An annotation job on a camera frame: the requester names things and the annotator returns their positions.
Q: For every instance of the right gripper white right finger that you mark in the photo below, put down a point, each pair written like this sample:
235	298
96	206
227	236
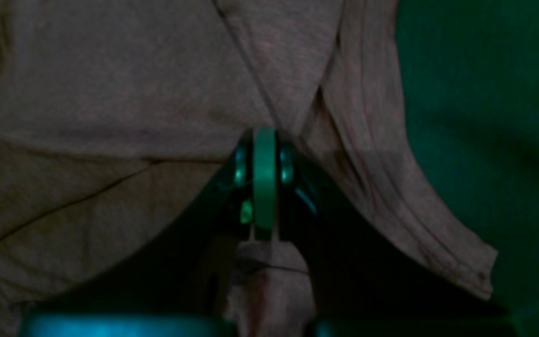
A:
263	163

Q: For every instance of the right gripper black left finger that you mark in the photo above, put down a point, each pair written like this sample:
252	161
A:
43	324

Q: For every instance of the red long-sleeve T-shirt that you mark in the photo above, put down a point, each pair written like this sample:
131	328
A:
113	114

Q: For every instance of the black table cloth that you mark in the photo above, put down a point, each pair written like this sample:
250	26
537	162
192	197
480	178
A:
470	72

